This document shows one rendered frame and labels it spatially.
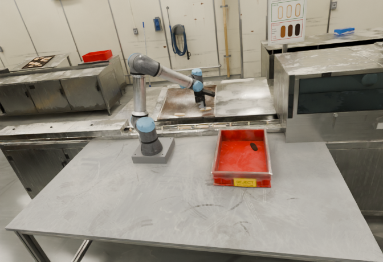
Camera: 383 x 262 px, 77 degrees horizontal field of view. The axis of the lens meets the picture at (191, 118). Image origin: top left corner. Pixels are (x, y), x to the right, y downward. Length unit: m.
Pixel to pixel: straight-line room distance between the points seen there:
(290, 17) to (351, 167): 1.34
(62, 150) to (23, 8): 5.04
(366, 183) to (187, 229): 1.39
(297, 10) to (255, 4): 2.66
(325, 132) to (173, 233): 1.14
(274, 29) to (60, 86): 3.78
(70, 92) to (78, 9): 2.14
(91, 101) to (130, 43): 1.83
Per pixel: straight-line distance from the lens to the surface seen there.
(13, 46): 7.55
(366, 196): 2.25
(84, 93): 4.75
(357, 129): 1.84
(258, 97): 2.19
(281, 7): 2.44
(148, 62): 1.50
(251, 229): 1.23
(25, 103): 5.60
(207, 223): 1.26
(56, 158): 2.55
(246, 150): 1.67
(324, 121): 1.74
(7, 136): 2.72
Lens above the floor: 1.80
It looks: 27 degrees down
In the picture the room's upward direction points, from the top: 9 degrees counter-clockwise
